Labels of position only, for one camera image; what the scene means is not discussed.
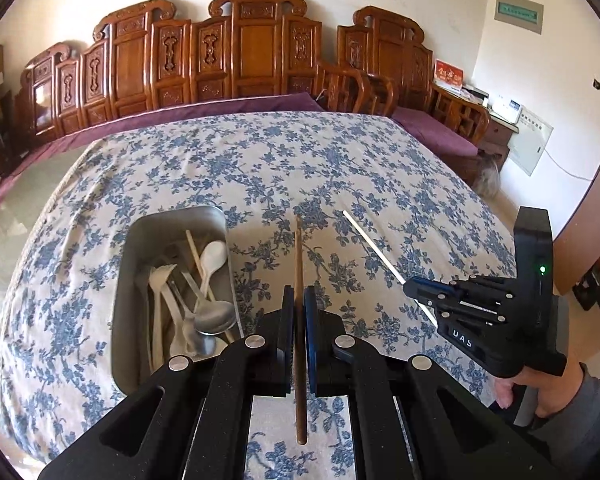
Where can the white chopstick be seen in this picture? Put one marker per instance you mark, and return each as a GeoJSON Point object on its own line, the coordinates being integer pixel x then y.
{"type": "Point", "coordinates": [375, 247]}

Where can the metal tray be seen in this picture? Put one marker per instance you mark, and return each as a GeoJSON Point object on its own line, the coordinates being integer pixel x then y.
{"type": "Point", "coordinates": [130, 280]}

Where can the round grey fan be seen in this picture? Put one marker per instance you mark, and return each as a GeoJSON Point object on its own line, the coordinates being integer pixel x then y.
{"type": "Point", "coordinates": [487, 177]}

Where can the short purple seat cushion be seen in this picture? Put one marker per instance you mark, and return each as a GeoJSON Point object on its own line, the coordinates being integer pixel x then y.
{"type": "Point", "coordinates": [435, 132]}

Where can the metal spoon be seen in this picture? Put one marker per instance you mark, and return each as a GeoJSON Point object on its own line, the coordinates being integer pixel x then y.
{"type": "Point", "coordinates": [215, 316]}
{"type": "Point", "coordinates": [200, 345]}

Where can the stack of white papers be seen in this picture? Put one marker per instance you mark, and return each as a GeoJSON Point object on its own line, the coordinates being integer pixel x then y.
{"type": "Point", "coordinates": [476, 93]}

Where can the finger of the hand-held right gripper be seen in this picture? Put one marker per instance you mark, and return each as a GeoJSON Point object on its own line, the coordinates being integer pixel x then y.
{"type": "Point", "coordinates": [430, 287]}
{"type": "Point", "coordinates": [460, 310]}

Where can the red desk calendar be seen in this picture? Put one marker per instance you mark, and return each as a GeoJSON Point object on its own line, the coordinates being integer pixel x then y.
{"type": "Point", "coordinates": [448, 75]}

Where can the long purple seat cushion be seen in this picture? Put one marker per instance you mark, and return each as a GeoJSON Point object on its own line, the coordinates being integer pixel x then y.
{"type": "Point", "coordinates": [155, 117]}

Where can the brown wooden chopstick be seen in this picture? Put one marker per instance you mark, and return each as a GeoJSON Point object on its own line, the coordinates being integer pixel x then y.
{"type": "Point", "coordinates": [300, 260]}

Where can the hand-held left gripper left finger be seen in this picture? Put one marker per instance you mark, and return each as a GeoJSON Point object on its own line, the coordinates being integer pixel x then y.
{"type": "Point", "coordinates": [288, 340]}

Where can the white telephone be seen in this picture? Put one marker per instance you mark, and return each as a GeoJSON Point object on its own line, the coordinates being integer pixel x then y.
{"type": "Point", "coordinates": [505, 109]}

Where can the person's right hand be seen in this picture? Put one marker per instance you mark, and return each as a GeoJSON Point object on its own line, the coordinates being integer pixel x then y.
{"type": "Point", "coordinates": [555, 390]}

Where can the carved wooden sofa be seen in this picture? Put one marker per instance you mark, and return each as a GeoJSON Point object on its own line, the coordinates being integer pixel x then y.
{"type": "Point", "coordinates": [250, 50]}

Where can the wooden armchair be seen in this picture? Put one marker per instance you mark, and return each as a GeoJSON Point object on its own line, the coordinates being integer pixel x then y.
{"type": "Point", "coordinates": [360, 90]}

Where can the carved wooden side bench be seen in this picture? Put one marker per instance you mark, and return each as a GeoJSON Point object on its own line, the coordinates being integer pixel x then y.
{"type": "Point", "coordinates": [460, 115]}

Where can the light bamboo chopstick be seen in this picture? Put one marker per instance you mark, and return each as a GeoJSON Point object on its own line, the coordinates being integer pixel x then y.
{"type": "Point", "coordinates": [195, 255]}

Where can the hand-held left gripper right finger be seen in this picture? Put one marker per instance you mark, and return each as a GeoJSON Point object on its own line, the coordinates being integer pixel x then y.
{"type": "Point", "coordinates": [311, 340]}

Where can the green wall sign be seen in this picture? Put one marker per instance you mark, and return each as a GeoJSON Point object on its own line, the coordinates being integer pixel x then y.
{"type": "Point", "coordinates": [519, 12]}

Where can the blue floral tablecloth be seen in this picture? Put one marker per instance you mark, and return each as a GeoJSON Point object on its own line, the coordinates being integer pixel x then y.
{"type": "Point", "coordinates": [230, 160]}

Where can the wooden side table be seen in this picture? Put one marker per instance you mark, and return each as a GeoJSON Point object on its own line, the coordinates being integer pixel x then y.
{"type": "Point", "coordinates": [495, 137]}

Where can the brown wooden door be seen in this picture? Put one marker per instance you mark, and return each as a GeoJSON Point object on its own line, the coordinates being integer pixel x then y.
{"type": "Point", "coordinates": [587, 230]}

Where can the person's right forearm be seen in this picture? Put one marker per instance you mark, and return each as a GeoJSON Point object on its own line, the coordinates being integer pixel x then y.
{"type": "Point", "coordinates": [585, 430]}

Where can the grey electrical panel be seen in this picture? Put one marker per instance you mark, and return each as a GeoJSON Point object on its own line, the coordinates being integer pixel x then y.
{"type": "Point", "coordinates": [530, 142]}

